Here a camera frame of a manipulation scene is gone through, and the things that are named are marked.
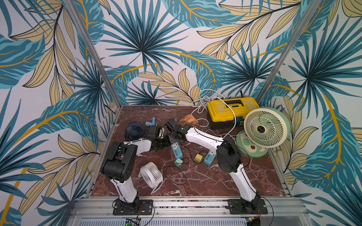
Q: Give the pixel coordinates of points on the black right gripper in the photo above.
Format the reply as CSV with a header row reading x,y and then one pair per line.
x,y
172,135

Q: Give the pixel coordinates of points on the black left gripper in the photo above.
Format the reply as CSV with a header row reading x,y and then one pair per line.
x,y
167,142

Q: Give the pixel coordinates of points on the green USB charger plug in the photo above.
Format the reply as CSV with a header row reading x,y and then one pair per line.
x,y
178,162

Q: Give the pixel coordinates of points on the yellow USB charger plug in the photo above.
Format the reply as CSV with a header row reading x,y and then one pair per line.
x,y
198,159

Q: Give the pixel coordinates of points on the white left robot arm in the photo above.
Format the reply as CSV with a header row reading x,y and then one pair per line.
x,y
119,160

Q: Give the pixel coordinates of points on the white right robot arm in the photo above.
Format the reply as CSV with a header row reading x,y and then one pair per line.
x,y
228,157

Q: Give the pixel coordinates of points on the blue handheld fan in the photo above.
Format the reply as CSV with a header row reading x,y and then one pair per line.
x,y
151,123

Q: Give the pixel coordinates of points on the navy small desk fan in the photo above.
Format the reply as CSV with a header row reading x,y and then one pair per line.
x,y
134,131

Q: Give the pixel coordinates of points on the white small desk fan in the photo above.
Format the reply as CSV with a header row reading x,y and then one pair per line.
x,y
153,177

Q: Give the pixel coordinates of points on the green and cream desk fan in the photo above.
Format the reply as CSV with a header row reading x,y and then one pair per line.
x,y
264,128

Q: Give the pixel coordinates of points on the yellow and black toolbox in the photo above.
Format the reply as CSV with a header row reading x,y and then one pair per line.
x,y
224,114

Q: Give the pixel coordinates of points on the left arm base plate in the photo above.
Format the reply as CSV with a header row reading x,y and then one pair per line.
x,y
138,207

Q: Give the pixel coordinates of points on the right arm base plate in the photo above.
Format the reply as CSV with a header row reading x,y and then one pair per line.
x,y
242,207

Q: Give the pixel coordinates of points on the aluminium front rail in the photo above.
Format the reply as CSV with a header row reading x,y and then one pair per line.
x,y
190,211

